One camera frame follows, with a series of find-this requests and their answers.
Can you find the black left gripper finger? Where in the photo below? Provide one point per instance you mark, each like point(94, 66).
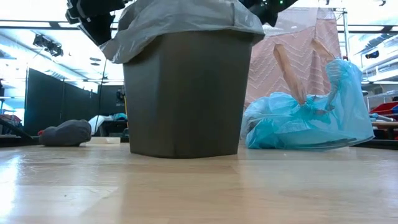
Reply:
point(99, 31)

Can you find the grey plastic trash bag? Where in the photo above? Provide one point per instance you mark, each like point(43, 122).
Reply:
point(180, 18)

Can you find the dark grey fabric lump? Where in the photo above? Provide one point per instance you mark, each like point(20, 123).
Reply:
point(66, 133)

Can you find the grey plastic trash bin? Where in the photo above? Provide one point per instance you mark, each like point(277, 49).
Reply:
point(186, 102)

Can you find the blue plastic trash bag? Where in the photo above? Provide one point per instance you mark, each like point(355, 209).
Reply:
point(295, 130)

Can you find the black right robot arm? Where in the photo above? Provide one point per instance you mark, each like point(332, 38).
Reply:
point(286, 4)

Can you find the black ceiling light fixture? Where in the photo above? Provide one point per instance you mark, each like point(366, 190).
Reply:
point(49, 46)

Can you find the pink zigzag blanket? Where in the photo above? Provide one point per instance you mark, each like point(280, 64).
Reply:
point(267, 77)

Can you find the black partition panels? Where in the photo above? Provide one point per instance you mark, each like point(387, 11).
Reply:
point(46, 99)

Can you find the small black ceiling fixture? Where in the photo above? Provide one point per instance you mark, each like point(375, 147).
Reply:
point(371, 54)

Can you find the red background item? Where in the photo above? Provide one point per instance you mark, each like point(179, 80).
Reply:
point(385, 109)

